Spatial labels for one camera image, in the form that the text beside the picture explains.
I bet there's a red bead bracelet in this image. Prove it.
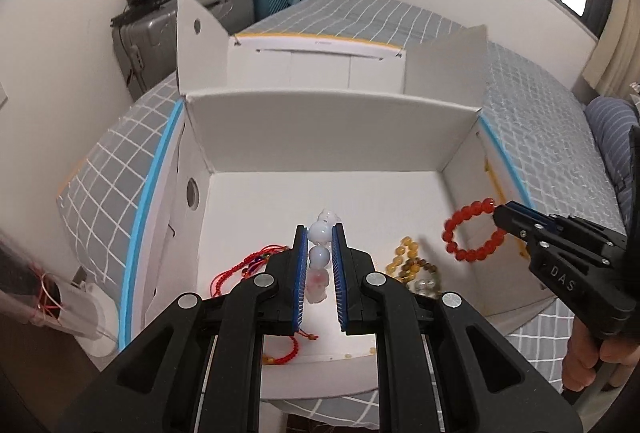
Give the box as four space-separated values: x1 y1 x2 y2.
442 196 507 263

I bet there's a person's right hand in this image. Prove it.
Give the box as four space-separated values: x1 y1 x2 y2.
562 313 640 391

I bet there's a white cylindrical bin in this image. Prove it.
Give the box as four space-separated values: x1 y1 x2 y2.
60 280 121 359

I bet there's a grey suitcase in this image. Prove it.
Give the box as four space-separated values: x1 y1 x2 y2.
111 0 256 101

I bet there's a white bead bracelet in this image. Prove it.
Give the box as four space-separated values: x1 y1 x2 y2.
306 208 341 304

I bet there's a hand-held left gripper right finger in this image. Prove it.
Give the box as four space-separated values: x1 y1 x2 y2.
332 223 583 433

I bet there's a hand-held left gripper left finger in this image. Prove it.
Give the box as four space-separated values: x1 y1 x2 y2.
57 225 308 433

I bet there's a clear plastic bag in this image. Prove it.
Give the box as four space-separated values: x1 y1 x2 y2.
0 228 66 329

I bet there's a clear bead bracelet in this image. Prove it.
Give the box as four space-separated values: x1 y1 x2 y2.
410 277 442 297

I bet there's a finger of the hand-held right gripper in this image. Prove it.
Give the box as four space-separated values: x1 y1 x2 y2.
492 205 538 244
507 201 568 230

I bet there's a black flat device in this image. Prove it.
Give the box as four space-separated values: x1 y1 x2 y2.
111 2 178 28

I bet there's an amber bead bracelet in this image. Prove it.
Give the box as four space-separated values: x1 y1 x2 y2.
385 236 441 286

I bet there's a blue striped cloth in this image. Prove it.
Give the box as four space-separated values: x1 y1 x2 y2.
585 97 640 234

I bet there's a white cardboard box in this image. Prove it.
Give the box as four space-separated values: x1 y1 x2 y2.
119 0 563 406

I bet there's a beige curtain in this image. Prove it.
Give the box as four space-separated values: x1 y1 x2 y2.
582 0 640 101

